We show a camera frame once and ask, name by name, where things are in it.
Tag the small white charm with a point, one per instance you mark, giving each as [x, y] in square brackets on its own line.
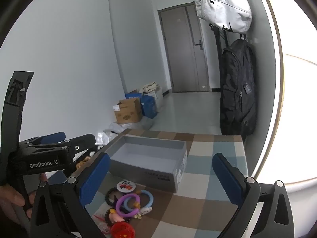
[145, 212]

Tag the clear plastic packet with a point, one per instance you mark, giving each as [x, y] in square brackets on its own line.
[100, 222]

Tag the beige cloth bag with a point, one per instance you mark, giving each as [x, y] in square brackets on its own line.
[151, 87]

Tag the person's left hand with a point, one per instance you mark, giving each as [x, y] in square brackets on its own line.
[10, 199]

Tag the blue carton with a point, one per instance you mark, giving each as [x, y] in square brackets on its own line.
[148, 106]
[132, 95]

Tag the brown cardboard box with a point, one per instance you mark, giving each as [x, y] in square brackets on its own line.
[128, 111]

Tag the small white plastic bag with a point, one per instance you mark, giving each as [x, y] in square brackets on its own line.
[104, 138]

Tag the gold-rimmed round mirror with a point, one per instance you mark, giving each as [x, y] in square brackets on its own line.
[297, 104]

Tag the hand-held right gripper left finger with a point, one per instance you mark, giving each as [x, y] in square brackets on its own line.
[95, 176]

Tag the checkered tablecloth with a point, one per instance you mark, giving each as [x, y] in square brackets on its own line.
[210, 148]

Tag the red round ornament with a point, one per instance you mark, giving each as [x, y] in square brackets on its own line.
[122, 230]

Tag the grey door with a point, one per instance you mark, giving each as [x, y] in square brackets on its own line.
[183, 54]

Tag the black backpack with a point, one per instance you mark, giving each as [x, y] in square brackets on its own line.
[237, 86]

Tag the white backpack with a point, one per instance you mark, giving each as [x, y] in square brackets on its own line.
[223, 7]

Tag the round white badge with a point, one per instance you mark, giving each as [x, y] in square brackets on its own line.
[126, 186]

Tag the grey cardboard box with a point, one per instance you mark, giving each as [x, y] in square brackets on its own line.
[148, 158]

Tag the large white plastic bag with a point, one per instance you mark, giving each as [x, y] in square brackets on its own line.
[121, 128]

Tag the pink charm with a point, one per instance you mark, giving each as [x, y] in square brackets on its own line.
[115, 217]

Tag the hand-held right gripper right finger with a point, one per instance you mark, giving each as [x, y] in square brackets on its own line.
[226, 176]

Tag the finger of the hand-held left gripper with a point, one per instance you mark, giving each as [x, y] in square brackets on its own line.
[53, 138]
[83, 141]

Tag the white sack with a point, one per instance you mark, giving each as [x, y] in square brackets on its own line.
[159, 98]

